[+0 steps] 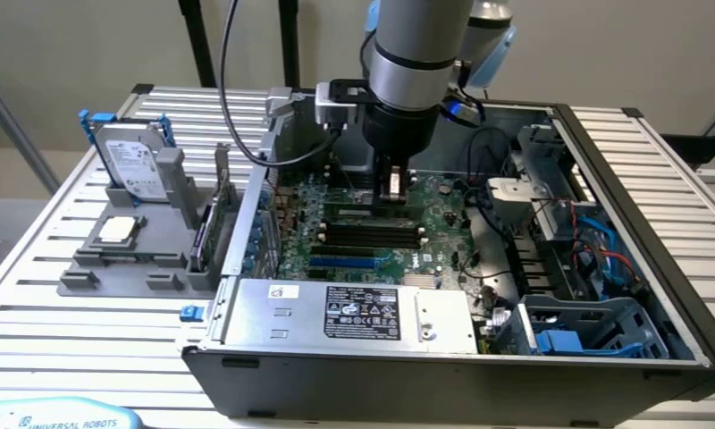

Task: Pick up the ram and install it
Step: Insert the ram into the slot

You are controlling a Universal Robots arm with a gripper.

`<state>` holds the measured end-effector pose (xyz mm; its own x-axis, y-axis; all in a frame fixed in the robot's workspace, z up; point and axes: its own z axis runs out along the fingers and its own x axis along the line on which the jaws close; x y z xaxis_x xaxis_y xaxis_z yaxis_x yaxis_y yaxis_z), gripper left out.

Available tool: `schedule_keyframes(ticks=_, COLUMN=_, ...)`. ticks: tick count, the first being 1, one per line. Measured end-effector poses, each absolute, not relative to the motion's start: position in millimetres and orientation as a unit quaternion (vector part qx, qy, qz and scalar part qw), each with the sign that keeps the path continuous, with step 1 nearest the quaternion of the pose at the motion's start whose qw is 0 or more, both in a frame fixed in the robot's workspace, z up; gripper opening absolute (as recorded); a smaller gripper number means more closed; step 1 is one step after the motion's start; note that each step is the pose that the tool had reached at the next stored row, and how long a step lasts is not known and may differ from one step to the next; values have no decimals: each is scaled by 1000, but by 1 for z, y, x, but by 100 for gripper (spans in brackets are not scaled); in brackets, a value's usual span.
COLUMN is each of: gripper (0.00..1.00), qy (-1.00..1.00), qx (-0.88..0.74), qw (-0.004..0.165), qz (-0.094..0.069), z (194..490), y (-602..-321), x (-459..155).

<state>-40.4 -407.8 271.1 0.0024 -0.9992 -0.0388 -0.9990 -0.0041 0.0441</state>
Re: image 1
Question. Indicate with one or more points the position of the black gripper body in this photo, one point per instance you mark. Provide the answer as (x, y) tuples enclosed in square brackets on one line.
[(399, 129)]

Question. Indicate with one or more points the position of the green RAM stick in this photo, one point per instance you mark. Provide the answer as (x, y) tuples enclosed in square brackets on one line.
[(358, 209)]

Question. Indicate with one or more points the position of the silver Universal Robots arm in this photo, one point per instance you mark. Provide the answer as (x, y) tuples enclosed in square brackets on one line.
[(416, 44)]

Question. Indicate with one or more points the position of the black RAM slot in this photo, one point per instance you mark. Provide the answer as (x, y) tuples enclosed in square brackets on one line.
[(370, 224), (370, 240), (370, 232)]

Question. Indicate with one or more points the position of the black connector with blue light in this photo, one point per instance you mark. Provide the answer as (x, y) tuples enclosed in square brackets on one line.
[(462, 109)]

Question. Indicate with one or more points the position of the green motherboard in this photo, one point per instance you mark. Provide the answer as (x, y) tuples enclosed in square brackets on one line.
[(440, 228)]

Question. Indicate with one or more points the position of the black rear fan shroud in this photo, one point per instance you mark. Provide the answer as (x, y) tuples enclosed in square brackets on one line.
[(300, 134)]

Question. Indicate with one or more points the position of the black expansion slot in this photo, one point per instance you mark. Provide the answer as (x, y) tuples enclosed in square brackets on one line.
[(343, 251)]

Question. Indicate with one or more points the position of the blue expansion slot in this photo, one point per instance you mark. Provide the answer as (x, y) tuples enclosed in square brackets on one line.
[(340, 263)]

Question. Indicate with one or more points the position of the silver chipset heatsink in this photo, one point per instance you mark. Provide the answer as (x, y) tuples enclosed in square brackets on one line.
[(422, 280)]

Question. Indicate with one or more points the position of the grey metal disk bay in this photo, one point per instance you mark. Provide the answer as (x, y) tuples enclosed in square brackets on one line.
[(548, 187)]

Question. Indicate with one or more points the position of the silver power supply unit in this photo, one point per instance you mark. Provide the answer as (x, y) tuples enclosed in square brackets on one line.
[(309, 317)]

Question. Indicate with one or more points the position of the black table corner cap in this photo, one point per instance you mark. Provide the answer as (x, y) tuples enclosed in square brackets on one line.
[(143, 88), (633, 112)]

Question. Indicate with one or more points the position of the grey parts rack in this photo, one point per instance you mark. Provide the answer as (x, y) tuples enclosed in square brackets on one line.
[(155, 250)]

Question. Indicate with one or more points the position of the silver hard disk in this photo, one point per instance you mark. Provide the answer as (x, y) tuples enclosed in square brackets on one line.
[(132, 163)]

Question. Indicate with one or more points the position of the small blue plastic clip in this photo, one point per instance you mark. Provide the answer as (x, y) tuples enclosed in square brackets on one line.
[(191, 313)]

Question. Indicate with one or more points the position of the silver CPU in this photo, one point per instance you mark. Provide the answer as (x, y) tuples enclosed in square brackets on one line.
[(120, 229)]

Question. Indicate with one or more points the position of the black open PC case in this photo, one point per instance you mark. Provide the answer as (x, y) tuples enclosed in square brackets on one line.
[(452, 384)]

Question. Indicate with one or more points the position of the blue plastic disk cage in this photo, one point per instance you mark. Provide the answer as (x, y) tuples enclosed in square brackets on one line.
[(602, 330)]

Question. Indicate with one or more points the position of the blue disk caddy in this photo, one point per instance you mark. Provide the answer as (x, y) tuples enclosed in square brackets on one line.
[(97, 118)]

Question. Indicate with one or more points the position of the grey metal pole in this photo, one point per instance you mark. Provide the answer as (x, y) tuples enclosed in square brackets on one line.
[(12, 125)]

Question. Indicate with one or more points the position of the blue Universal Robots joint cap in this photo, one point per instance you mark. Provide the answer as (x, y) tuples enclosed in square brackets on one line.
[(48, 413)]

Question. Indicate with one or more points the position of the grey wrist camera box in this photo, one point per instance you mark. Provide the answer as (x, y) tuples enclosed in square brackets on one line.
[(336, 100)]

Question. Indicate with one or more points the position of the black stand post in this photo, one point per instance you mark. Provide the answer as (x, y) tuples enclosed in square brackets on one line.
[(197, 40), (289, 40)]

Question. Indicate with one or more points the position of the graphics card with metal bracket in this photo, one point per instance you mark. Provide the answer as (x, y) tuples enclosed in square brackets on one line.
[(211, 223)]

